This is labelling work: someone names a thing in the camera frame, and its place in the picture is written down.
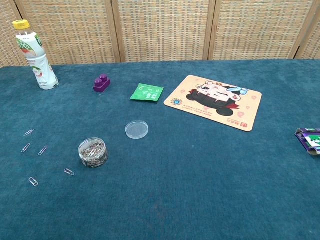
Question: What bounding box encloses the clear round plastic lid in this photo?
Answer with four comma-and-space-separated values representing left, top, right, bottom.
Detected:
125, 120, 150, 140

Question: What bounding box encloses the clear jar of paperclips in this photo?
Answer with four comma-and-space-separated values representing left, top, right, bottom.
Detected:
78, 137, 109, 169

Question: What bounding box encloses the green foil sachet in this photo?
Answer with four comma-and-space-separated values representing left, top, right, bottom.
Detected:
129, 83, 165, 103

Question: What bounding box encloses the cartoon character mouse pad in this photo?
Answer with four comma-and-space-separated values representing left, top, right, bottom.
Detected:
163, 75, 263, 133

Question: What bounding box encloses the purple toy building block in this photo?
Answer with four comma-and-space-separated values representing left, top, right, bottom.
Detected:
92, 73, 112, 94

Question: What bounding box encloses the woven wooden folding screen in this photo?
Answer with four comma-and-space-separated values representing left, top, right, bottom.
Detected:
0, 0, 320, 69

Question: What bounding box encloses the plastic bottle with yellow cap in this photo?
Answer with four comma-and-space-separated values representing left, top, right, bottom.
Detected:
12, 19, 60, 91

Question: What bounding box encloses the purple cardboard carton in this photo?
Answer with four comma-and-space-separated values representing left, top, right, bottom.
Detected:
294, 127, 320, 157

